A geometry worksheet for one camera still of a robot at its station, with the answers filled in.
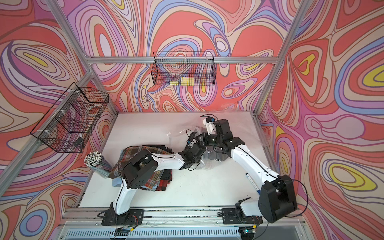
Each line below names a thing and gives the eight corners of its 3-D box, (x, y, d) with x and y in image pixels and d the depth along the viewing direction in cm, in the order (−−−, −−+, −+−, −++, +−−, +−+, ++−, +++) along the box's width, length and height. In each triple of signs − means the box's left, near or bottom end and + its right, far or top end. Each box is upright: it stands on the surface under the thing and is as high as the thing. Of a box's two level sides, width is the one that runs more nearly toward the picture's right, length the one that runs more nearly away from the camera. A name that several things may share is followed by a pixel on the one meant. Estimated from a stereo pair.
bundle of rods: (99, 178, 88) (81, 164, 74) (104, 166, 93) (87, 151, 78) (112, 178, 88) (96, 164, 74) (116, 166, 93) (102, 151, 78)
